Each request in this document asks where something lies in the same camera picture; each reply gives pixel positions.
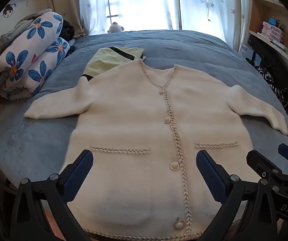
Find white fluffy cardigan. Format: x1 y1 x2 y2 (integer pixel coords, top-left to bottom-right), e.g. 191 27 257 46
24 58 288 240

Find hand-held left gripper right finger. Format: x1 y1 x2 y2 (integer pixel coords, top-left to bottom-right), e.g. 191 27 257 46
196 150 278 241

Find cartoon face wall sticker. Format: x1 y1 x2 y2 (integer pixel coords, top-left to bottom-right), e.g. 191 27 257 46
3 3 18 18

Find blue floral quilt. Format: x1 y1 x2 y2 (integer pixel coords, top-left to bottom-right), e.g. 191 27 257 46
0 11 70 100

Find sheer leaf-print curtain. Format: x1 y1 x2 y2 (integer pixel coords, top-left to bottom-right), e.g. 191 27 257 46
178 0 242 50

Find yellow-green garment with black trim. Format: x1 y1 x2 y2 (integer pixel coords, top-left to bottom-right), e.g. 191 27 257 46
82 46 147 82

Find black white patterned cloth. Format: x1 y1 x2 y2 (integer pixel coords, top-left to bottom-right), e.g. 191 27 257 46
255 65 288 112

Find grey cloth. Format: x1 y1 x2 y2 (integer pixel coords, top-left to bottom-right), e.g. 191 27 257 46
0 11 54 52

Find white pink plush toy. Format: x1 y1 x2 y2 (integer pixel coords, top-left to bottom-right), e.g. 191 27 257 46
107 22 124 34

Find beige curtain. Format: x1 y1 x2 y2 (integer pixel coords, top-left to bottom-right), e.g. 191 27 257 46
44 0 89 39

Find wooden bookshelf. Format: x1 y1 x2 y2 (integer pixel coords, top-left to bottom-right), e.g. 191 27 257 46
248 0 288 81

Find white box with blue print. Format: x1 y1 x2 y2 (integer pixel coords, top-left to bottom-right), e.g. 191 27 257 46
238 43 262 67

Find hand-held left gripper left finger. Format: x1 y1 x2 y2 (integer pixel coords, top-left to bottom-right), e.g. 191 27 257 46
10 149 94 241

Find dark clothes pile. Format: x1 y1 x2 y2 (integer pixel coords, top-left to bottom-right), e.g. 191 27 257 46
61 20 77 56

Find black bag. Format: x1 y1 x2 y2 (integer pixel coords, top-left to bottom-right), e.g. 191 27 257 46
248 34 288 69

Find blue-grey bed blanket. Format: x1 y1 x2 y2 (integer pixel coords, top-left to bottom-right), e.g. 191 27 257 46
0 29 288 194

